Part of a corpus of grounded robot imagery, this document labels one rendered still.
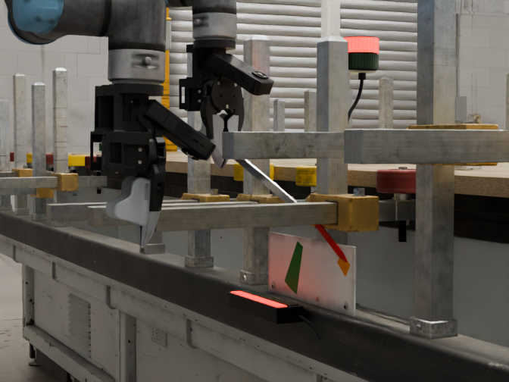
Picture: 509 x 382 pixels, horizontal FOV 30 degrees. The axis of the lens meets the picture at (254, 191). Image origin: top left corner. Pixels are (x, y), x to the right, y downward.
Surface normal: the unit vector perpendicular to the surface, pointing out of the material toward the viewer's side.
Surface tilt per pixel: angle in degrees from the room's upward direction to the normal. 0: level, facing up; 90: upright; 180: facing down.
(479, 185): 90
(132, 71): 90
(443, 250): 90
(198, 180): 90
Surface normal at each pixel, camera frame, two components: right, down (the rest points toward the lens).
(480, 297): -0.89, 0.03
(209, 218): 0.46, 0.04
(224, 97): 0.73, 0.04
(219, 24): 0.25, 0.05
